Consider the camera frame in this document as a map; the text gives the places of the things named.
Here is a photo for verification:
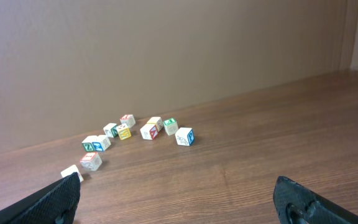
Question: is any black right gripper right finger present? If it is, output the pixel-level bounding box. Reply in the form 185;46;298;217
273;176;358;224

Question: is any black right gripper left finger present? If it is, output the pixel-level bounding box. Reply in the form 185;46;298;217
0;172;81;224

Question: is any wooden block green Y side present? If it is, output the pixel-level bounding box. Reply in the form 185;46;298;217
61;164;84;182

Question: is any wooden block red top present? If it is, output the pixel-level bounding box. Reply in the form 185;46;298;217
80;152;103;171

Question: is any wooden block green Z side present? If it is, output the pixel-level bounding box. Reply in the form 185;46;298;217
82;135;97;152

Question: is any wooden block blue 2 side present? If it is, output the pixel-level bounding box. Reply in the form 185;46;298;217
92;135;111;152

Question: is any wooden block soccer ball yellow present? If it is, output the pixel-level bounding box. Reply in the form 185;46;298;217
116;123;132;140

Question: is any wooden block red X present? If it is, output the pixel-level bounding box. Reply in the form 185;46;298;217
120;114;135;128

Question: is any wooden block animal drawing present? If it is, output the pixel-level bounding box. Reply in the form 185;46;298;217
140;124;158;140

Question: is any plain wooden block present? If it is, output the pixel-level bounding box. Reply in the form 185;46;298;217
175;128;195;146

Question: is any wooden block yellow side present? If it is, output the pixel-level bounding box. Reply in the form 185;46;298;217
147;116;163;131

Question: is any wooden block green E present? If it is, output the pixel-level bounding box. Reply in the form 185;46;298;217
163;118;179;136

